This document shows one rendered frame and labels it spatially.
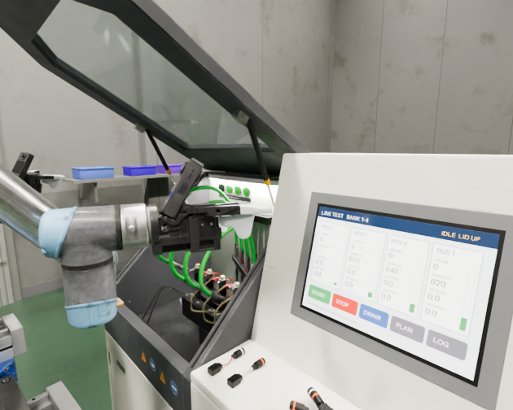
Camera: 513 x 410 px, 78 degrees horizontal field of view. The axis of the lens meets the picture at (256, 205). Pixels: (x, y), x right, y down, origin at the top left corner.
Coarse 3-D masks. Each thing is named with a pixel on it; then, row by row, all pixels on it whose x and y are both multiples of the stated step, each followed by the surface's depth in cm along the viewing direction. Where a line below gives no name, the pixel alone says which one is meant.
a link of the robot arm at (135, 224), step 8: (128, 208) 51; (136, 208) 51; (144, 208) 51; (128, 216) 50; (136, 216) 50; (144, 216) 50; (128, 224) 49; (136, 224) 50; (144, 224) 50; (128, 232) 49; (136, 232) 50; (144, 232) 50; (128, 240) 50; (136, 240) 50; (144, 240) 51; (128, 248) 51
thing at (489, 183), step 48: (288, 192) 94; (336, 192) 83; (384, 192) 74; (432, 192) 67; (480, 192) 61; (288, 240) 92; (288, 288) 90; (288, 336) 88; (336, 336) 78; (192, 384) 83; (336, 384) 77; (384, 384) 69; (432, 384) 62
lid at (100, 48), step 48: (0, 0) 78; (48, 0) 70; (96, 0) 64; (144, 0) 62; (48, 48) 99; (96, 48) 87; (144, 48) 78; (192, 48) 70; (96, 96) 120; (144, 96) 107; (192, 96) 93; (240, 96) 81; (192, 144) 138; (240, 144) 115; (288, 144) 96
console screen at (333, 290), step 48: (336, 240) 81; (384, 240) 72; (432, 240) 65; (480, 240) 59; (336, 288) 79; (384, 288) 71; (432, 288) 64; (480, 288) 58; (384, 336) 70; (432, 336) 63; (480, 336) 58; (480, 384) 57
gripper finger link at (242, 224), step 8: (240, 208) 53; (248, 208) 53; (256, 208) 53; (264, 208) 54; (224, 216) 54; (232, 216) 54; (240, 216) 54; (248, 216) 53; (224, 224) 54; (232, 224) 54; (240, 224) 54; (248, 224) 54; (240, 232) 54; (248, 232) 54
